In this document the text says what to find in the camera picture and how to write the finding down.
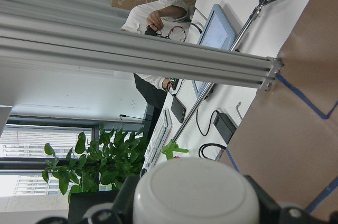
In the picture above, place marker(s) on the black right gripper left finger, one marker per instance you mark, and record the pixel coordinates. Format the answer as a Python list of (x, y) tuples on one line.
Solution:
[(121, 210)]

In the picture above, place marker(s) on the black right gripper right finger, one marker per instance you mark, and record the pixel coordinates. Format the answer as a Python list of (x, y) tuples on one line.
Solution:
[(269, 210)]

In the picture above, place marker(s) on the pale green ikea cup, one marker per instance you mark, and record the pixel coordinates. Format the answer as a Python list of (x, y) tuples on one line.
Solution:
[(194, 190)]

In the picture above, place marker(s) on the black monitor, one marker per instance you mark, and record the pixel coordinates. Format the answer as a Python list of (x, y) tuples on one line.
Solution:
[(83, 205)]

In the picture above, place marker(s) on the green potted plant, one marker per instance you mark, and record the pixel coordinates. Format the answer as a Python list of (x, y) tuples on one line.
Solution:
[(110, 160)]

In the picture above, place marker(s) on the black power adapter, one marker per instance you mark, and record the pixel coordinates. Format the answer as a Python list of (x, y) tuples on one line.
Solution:
[(224, 126)]

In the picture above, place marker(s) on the white keyboard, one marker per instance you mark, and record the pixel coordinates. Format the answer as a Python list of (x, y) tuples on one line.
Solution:
[(158, 139)]

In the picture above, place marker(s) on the black smartphone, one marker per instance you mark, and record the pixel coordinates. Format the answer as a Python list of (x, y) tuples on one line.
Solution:
[(178, 109)]

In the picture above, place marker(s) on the blue teach pendant tablet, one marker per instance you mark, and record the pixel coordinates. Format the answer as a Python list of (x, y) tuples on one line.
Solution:
[(217, 31)]

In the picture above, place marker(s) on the person in white shirt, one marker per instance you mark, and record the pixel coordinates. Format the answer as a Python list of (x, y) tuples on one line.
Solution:
[(167, 19)]

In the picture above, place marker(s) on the metal reacher grabber tool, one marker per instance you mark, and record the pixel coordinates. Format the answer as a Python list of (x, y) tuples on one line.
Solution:
[(237, 69)]

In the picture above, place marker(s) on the aluminium frame post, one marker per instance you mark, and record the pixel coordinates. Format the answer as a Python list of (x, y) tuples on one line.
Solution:
[(32, 41)]

